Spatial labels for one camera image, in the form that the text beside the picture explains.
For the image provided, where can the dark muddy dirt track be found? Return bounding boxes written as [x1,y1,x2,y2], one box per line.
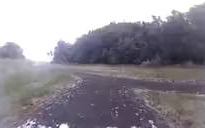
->
[14,69,205,128]

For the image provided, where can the large dark wood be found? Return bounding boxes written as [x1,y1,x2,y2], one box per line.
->
[47,1,205,66]

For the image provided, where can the robot's own part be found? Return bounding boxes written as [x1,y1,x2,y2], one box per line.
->
[58,123,70,128]

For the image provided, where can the small distant tree clump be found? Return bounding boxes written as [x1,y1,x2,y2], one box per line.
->
[0,41,26,61]

